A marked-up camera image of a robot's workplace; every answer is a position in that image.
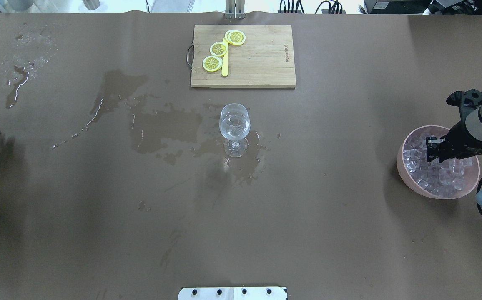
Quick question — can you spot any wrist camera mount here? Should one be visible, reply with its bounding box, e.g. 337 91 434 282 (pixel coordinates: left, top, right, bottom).
446 89 482 121

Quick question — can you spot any lemon slice near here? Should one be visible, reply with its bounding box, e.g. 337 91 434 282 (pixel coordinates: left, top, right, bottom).
224 29 246 46

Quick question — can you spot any yellow plastic knife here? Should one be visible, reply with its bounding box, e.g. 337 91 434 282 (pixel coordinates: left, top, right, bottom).
221 38 230 78

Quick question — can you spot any pink bowl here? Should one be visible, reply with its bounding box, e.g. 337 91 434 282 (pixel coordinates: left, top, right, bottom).
396 125 481 200

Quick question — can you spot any clear ice cubes pile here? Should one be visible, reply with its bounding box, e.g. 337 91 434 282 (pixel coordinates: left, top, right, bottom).
400 131 477 199

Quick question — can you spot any lemon slice far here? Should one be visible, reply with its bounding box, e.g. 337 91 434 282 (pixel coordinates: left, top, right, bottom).
202 55 223 73

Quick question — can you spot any clear wine glass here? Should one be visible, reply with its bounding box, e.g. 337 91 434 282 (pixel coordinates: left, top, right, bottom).
218 104 251 158

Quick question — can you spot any bamboo cutting board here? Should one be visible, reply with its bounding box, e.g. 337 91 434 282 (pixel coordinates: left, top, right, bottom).
190 25 296 89

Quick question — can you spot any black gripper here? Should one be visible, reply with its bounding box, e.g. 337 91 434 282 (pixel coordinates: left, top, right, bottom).
426 121 482 163

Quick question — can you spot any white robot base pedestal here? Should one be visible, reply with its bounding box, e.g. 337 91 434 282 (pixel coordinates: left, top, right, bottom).
178 286 289 300

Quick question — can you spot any lemon slice middle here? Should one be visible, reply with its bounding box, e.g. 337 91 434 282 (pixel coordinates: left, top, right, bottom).
209 41 229 57

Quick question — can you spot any lemon slice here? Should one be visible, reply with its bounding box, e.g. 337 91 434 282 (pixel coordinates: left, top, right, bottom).
209 41 229 57
224 29 246 46
202 55 223 73

